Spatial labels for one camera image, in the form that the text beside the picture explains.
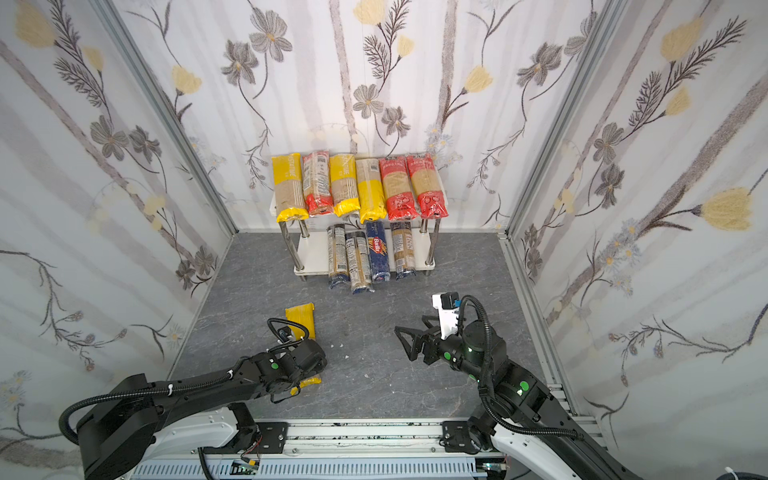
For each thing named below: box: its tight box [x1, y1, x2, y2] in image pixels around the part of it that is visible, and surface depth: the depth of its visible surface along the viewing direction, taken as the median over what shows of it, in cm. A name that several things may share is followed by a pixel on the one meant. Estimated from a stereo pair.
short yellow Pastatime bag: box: [329, 153, 361, 218], surface depth 82 cm
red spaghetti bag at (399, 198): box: [379, 156, 418, 222], surface depth 82 cm
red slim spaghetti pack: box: [302, 151, 334, 216], surface depth 82 cm
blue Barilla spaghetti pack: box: [366, 220, 391, 282], surface depth 103 cm
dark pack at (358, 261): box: [345, 231, 375, 294], surface depth 101 cm
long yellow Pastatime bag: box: [271, 153, 310, 224], surface depth 81 cm
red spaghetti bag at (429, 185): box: [407, 153, 449, 219], surface depth 82 cm
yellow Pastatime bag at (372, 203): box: [356, 158, 387, 224], surface depth 81 cm
